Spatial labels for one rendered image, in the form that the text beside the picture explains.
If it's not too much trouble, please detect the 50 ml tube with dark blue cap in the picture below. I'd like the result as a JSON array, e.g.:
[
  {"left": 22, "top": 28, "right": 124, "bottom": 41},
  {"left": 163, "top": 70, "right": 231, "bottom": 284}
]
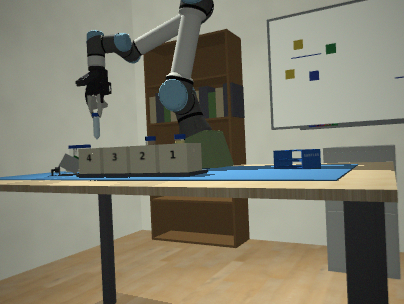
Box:
[{"left": 92, "top": 113, "right": 100, "bottom": 140}]

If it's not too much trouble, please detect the blue tube rack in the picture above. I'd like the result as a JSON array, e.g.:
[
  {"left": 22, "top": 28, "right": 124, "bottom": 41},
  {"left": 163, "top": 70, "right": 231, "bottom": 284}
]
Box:
[{"left": 273, "top": 149, "right": 321, "bottom": 169}]

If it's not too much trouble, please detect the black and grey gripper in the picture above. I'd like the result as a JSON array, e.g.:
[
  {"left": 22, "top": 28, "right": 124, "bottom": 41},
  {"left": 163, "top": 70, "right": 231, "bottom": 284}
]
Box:
[{"left": 85, "top": 66, "right": 112, "bottom": 118}]

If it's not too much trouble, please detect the sample tube with blue cap and pink liquid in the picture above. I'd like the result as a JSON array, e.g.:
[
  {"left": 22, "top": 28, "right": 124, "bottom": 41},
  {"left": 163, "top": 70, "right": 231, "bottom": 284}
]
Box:
[{"left": 145, "top": 136, "right": 156, "bottom": 145}]

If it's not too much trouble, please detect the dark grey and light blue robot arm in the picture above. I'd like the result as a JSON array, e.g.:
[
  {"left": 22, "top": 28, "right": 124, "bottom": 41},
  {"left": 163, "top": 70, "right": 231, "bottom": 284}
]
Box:
[{"left": 86, "top": 0, "right": 214, "bottom": 138}]

